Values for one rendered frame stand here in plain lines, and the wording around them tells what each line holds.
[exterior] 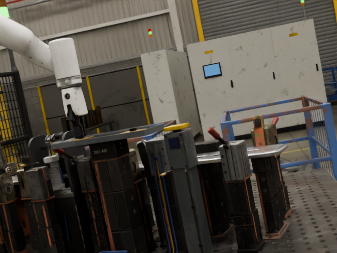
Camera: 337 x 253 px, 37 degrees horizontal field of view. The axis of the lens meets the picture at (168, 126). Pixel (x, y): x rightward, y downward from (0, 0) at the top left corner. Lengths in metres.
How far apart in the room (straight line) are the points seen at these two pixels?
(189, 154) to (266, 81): 8.34
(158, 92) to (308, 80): 2.84
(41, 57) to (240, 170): 0.78
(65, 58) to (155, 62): 8.23
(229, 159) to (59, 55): 0.65
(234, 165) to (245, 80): 8.20
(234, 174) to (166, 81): 8.29
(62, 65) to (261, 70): 8.25
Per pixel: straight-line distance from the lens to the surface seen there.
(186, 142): 1.51
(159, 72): 9.91
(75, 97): 1.71
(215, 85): 9.82
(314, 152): 4.99
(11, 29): 1.71
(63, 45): 1.73
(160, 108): 9.94
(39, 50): 1.82
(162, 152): 1.73
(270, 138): 1.95
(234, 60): 9.81
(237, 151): 1.62
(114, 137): 1.58
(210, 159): 1.79
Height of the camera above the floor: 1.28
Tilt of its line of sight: 4 degrees down
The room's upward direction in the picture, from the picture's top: 11 degrees counter-clockwise
